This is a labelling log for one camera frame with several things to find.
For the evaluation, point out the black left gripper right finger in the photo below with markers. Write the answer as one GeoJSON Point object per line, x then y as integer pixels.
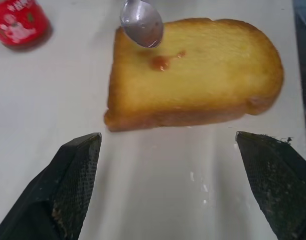
{"type": "Point", "coordinates": [285, 185]}

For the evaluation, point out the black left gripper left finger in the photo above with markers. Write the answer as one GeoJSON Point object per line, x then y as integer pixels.
{"type": "Point", "coordinates": [55, 190]}

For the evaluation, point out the metal spoon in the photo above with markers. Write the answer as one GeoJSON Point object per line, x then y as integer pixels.
{"type": "Point", "coordinates": [142, 25]}

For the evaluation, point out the golden toasted bread slice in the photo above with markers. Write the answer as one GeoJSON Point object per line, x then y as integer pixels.
{"type": "Point", "coordinates": [197, 87]}

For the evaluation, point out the red jam blob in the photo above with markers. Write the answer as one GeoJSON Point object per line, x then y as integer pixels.
{"type": "Point", "coordinates": [160, 62]}

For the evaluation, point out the red-labelled glass jam jar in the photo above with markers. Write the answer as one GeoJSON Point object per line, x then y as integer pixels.
{"type": "Point", "coordinates": [17, 22]}

